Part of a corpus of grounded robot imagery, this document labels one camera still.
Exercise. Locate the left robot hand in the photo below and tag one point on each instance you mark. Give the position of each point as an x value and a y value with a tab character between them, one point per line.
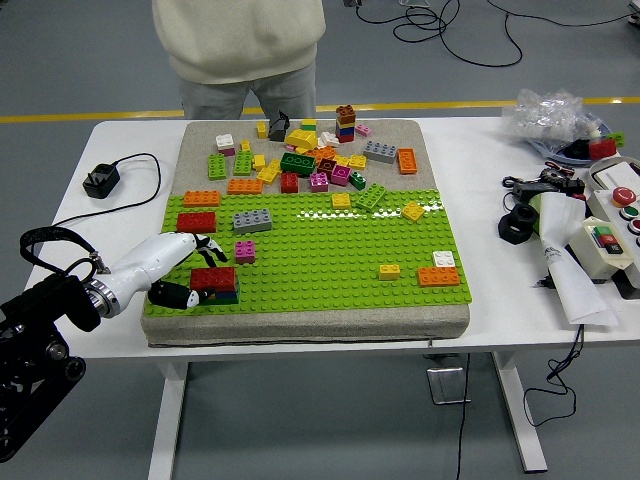
150	257

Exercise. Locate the red two-by-four brick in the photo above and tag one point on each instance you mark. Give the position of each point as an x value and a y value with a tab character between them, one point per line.
214	278
196	222

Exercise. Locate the pink two-by-two brick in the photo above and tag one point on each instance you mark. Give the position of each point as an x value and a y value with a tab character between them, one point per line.
245	252

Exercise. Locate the grey two-by-four brick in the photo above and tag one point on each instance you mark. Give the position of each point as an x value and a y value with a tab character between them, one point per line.
252	222
380	152

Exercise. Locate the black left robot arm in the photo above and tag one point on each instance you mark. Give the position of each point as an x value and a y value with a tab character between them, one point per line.
50	305

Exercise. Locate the orange two-by-four brick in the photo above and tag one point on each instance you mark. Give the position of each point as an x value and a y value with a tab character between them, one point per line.
407	161
202	199
245	187
438	276

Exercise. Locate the blue two-by-two brick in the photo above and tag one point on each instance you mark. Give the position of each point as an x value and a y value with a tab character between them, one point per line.
227	295

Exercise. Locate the lime two-by-four brick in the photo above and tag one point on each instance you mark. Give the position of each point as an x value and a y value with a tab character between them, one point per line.
243	163
371	197
217	167

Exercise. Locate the white two-by-two brick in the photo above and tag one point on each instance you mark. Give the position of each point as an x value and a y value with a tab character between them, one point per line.
224	141
444	258

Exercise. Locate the small yellow brick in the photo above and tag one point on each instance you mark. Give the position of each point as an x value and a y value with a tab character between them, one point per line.
258	162
245	145
261	131

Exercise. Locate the yellow two-by-four brick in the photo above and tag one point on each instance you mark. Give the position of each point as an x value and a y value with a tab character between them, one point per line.
268	171

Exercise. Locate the red two-by-two brick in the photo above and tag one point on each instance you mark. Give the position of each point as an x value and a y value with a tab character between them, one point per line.
289	183

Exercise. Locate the dark green two-by-four brick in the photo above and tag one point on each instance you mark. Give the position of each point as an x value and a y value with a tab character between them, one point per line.
297	164

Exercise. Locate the green studded baseplate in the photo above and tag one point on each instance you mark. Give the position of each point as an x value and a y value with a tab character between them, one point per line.
325	285

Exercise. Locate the magenta two-by-two brick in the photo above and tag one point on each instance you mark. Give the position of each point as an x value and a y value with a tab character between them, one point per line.
319	183
340	175

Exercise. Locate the yellow curved brick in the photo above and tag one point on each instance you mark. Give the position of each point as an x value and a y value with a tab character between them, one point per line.
301	138

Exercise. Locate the dark red brick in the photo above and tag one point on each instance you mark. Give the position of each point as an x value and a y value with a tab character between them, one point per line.
326	166

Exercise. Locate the yellow two-by-two brick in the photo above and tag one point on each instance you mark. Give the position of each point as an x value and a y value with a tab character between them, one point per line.
358	162
341	201
389	272
413	211

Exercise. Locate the brown two-by-two brick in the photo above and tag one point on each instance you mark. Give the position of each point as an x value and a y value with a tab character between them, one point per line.
346	115

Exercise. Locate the small lime brick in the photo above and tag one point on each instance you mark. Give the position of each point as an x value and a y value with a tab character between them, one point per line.
618	138

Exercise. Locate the black plug adapter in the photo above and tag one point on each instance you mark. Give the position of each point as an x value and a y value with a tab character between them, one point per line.
101	182

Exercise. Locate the grey-brown cushion mat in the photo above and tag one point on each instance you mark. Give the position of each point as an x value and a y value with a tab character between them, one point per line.
300	327

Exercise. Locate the white table leg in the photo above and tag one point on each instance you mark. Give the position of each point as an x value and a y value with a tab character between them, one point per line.
520	415
167	425

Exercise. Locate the dark grey roof piece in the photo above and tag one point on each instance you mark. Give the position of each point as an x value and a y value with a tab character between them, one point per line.
278	129

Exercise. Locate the person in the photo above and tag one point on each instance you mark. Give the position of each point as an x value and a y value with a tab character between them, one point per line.
240	40

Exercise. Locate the metal foot plate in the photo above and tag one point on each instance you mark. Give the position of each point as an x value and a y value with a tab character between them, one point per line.
445	387

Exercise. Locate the large black nut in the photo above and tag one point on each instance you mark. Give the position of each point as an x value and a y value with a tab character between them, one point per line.
510	232

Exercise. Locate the black power adapter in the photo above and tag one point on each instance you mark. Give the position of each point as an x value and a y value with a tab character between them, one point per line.
535	188

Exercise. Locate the small black plug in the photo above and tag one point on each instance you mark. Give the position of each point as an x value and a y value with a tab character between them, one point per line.
545	283

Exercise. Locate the blue round tray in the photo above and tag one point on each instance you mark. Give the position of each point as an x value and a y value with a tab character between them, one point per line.
555	155

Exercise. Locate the clear plastic bag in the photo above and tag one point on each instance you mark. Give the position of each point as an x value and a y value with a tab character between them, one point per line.
545	117

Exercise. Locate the white paper sheet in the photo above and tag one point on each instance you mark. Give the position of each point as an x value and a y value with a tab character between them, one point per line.
575	290

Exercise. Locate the black electronic module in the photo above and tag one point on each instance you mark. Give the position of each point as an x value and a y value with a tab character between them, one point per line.
574	186

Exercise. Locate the white button control box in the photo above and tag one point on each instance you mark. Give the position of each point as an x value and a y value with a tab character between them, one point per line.
607	210

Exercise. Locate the small white switch box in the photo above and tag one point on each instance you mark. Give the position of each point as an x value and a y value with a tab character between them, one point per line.
590	250

